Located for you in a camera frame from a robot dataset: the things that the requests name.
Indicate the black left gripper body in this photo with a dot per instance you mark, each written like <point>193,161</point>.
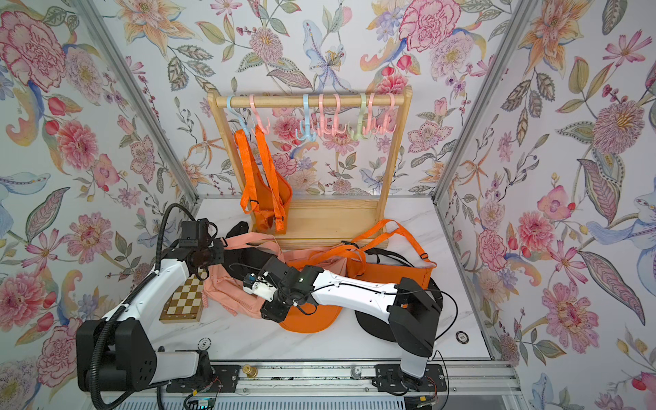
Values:
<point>213,254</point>

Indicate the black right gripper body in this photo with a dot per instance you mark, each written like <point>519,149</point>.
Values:
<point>276,311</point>

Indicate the pink waist bag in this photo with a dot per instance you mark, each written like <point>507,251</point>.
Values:
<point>229,292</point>
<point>331,259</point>

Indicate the orange waist bag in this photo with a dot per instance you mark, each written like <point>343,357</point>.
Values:
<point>382,232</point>
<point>310,319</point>

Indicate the black waist bag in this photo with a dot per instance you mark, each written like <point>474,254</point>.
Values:
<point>247,252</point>
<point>374,323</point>

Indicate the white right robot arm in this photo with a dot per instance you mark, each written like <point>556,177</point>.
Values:
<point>407,308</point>

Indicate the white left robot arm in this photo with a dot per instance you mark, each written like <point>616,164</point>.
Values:
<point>118,347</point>

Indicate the blue plastic hook far left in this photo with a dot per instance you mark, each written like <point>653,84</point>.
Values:
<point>241,121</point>

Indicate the blue plastic hook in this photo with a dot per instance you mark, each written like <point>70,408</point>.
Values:
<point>241,121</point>
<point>306,132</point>

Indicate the pink plastic hook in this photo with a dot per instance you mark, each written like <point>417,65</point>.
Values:
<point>386,127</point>
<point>259,115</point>

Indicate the pink plastic hook right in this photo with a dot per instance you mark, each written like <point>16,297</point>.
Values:
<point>386,127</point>

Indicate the green plastic hook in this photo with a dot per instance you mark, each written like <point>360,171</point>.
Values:
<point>361,130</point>

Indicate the wooden chessboard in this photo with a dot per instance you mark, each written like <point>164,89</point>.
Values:
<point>185,305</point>

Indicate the wooden hanging rack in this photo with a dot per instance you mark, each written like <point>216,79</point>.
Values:
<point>320,222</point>

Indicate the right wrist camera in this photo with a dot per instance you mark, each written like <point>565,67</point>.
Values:
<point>259,286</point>

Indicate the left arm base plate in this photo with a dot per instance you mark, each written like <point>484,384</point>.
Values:
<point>214,379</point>

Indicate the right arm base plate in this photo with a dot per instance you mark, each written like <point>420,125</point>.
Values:
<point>400,378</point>

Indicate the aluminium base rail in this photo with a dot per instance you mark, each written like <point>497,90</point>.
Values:
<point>329,384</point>

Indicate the aluminium corner post left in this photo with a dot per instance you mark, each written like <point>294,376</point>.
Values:
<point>116,61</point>

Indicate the aluminium corner post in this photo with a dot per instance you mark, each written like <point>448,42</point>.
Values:
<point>518,22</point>
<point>116,61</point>

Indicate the aluminium corner post right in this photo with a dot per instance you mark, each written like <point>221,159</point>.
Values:
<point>518,22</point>

